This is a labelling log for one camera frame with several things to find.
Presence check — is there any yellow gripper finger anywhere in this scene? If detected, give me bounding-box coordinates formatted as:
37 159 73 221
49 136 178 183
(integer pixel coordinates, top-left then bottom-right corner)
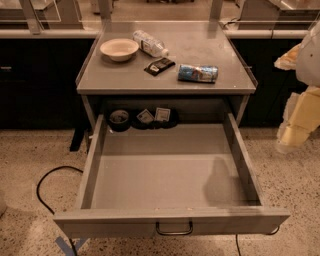
274 44 301 70
276 86 320 154

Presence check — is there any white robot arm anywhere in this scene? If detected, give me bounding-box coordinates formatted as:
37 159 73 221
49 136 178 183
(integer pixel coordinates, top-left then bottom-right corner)
274 22 320 153

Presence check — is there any grey drawer cabinet table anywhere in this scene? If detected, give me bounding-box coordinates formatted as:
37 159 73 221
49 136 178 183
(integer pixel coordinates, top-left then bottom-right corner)
77 21 256 126

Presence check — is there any open grey top drawer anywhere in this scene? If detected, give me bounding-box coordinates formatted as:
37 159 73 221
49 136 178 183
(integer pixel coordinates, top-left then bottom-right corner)
54 114 290 238

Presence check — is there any black snack packet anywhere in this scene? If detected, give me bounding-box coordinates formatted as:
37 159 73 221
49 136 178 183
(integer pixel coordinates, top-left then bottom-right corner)
144 58 175 76

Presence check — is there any clear plastic water bottle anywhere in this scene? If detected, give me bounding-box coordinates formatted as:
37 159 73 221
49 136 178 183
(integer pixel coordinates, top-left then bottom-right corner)
133 30 169 57

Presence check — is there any black roll with white label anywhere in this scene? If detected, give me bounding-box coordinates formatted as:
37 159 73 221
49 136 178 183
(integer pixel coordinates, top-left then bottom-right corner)
155 108 179 129

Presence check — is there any white ceramic bowl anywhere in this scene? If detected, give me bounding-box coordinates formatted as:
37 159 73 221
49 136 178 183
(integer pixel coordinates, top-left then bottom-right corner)
100 38 139 62

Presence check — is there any black tape roll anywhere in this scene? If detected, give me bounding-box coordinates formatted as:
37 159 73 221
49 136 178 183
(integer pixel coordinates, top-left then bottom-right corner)
108 110 130 132

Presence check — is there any black drawer handle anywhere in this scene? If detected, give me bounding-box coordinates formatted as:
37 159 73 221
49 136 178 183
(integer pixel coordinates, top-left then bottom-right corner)
155 221 194 236

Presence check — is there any black floor cable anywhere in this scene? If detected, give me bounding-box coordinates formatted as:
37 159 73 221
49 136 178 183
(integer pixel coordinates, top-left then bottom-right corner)
35 165 84 256

